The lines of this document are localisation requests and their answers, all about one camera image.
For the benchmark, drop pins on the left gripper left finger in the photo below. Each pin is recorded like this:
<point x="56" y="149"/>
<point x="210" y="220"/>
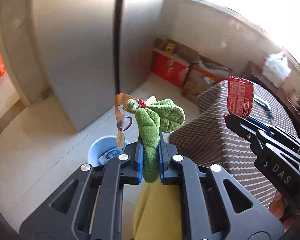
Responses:
<point x="87" y="205"/>

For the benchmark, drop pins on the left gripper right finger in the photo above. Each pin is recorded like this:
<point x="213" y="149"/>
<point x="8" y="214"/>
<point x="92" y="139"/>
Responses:
<point x="213" y="204"/>

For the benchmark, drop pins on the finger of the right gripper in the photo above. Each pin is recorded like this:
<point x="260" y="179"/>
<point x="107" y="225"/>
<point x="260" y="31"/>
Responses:
<point x="259" y="124"/>

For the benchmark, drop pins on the red wrapper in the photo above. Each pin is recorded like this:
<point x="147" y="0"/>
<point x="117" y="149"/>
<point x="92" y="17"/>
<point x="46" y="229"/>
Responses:
<point x="240" y="96"/>

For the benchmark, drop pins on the green plush leaf toy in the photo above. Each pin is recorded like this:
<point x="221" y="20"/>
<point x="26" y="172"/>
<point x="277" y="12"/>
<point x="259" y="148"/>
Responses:
<point x="151" y="118"/>

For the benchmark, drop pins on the light blue trash bin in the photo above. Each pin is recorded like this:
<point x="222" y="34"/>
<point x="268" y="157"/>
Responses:
<point x="104" y="149"/>

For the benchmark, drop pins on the person's right hand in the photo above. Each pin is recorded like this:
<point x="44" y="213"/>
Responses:
<point x="276" y="207"/>

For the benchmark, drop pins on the teal long snack wrapper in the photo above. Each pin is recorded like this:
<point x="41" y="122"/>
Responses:
<point x="266" y="106"/>

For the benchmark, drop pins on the dark wooden side cabinet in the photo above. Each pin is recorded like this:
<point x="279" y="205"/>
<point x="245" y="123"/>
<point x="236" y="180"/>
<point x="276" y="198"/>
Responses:
<point x="253" y="73"/>

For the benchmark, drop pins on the yellow cloth on chair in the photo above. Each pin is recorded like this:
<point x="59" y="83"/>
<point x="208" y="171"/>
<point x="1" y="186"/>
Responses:
<point x="157" y="214"/>

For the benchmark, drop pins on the white plastic shopping bag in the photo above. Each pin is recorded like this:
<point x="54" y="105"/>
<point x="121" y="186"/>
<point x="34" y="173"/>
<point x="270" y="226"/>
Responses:
<point x="276" y="69"/>

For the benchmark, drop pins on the brown open cardboard box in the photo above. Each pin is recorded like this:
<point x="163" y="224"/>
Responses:
<point x="203" y="74"/>

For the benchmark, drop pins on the red gift cardboard box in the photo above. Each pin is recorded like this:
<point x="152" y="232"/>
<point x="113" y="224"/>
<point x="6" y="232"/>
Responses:
<point x="169" y="67"/>

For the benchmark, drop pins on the small yellow box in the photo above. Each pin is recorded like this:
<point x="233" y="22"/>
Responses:
<point x="169" y="48"/>

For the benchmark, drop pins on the silver double-door refrigerator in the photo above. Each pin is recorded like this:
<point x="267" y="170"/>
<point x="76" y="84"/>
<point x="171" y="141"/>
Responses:
<point x="83" y="51"/>

